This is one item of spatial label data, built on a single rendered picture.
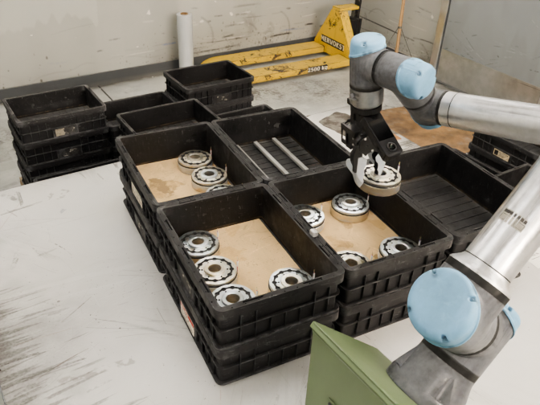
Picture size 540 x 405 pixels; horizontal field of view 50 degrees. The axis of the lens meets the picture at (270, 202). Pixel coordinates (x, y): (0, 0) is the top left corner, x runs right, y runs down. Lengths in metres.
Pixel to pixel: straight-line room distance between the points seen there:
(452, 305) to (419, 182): 0.91
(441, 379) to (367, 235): 0.55
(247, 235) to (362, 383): 0.60
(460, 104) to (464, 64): 3.53
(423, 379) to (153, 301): 0.72
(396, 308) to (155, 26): 3.61
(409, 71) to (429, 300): 0.46
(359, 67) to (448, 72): 3.66
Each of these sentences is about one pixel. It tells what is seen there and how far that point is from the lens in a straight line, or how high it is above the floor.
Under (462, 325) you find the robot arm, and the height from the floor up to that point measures 1.10.
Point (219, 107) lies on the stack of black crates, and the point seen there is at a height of 0.47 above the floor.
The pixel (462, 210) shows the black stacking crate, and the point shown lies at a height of 0.83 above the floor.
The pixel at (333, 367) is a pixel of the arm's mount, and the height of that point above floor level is 0.92.
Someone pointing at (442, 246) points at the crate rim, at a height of 0.92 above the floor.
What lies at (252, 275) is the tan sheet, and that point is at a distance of 1.37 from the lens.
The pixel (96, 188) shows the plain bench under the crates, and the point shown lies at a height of 0.70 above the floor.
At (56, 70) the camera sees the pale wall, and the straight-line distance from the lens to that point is 4.54.
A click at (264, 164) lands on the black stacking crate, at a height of 0.83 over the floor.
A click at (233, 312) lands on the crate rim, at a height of 0.92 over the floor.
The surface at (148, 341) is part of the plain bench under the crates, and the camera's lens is 1.41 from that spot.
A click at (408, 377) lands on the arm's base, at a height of 0.91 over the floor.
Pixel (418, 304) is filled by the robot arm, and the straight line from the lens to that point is 0.96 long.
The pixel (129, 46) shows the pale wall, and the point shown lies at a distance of 4.65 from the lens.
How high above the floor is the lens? 1.72
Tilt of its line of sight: 33 degrees down
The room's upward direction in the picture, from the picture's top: 3 degrees clockwise
